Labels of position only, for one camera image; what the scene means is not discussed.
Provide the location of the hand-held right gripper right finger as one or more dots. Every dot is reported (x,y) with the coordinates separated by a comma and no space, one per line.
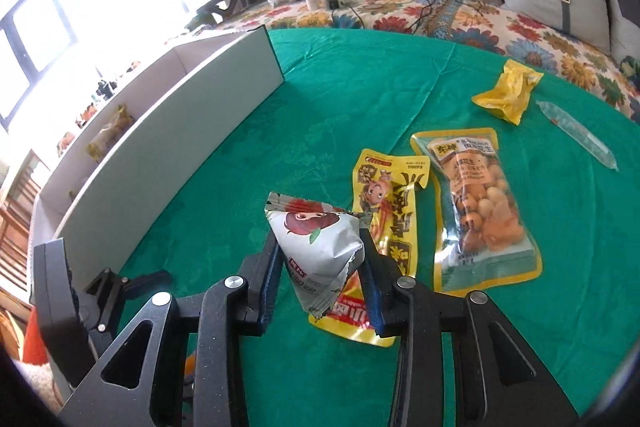
(380,302)

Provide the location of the dark wooden chair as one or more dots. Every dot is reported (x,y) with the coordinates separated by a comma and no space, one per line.
(225,2)

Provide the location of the clear tube snack packet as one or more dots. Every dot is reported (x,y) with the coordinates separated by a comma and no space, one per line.
(575,134)

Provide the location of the brown wooden furniture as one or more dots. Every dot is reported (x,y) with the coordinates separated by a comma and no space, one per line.
(17,227)

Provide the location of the large yellow snack bag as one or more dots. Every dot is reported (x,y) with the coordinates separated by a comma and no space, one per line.
(107,137)

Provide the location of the long white cardboard box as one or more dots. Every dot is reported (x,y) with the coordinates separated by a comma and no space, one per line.
(165,147)

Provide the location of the window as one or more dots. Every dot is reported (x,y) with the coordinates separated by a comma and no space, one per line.
(35,37)

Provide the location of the clear peanut packet yellow edge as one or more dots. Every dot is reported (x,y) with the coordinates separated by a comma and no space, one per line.
(480,212)

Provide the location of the white bottle with red cap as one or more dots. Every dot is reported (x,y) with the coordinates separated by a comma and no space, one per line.
(311,1)

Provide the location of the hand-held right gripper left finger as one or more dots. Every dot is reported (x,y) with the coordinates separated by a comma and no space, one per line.
(262,292)

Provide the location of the floral patterned blanket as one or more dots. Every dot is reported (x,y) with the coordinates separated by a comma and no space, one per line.
(540,37)

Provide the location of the orange cloth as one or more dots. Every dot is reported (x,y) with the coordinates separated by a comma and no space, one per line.
(35,337)

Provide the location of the yellow cartoon snack packet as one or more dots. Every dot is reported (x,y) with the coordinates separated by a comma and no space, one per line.
(390,202)

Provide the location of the white charger block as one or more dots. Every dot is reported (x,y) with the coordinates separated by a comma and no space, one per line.
(336,2)

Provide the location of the green patterned cloth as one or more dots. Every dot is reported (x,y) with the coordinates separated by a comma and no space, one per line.
(631,69)

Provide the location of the green embossed blanket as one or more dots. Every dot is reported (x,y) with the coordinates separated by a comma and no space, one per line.
(325,107)

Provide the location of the white triangular snack packet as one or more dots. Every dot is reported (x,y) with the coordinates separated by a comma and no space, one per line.
(315,242)

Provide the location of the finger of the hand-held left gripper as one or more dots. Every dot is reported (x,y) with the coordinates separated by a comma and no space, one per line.
(112,297)

